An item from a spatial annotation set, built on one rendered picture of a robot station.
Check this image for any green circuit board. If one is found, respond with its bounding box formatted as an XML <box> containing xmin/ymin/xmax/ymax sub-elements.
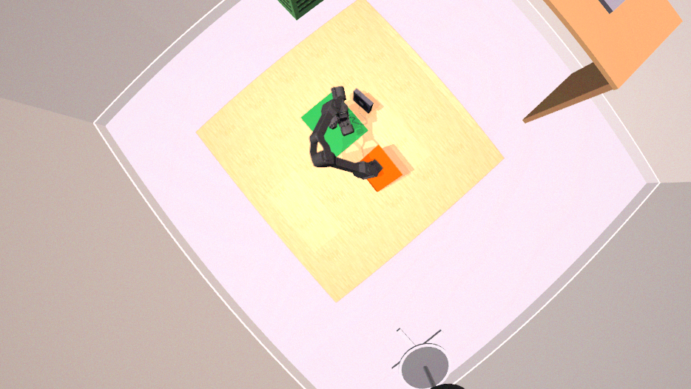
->
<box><xmin>300</xmin><ymin>92</ymin><xmax>368</xmax><ymax>157</ymax></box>

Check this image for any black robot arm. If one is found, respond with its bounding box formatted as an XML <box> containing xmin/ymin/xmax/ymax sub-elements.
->
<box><xmin>309</xmin><ymin>87</ymin><xmax>383</xmax><ymax>180</ymax></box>

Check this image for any black square computer fan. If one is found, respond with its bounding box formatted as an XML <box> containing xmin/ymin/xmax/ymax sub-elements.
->
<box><xmin>353</xmin><ymin>88</ymin><xmax>374</xmax><ymax>113</ymax></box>

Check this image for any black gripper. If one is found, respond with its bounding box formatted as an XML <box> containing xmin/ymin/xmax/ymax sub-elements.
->
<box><xmin>336</xmin><ymin>113</ymin><xmax>354</xmax><ymax>136</ymax></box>

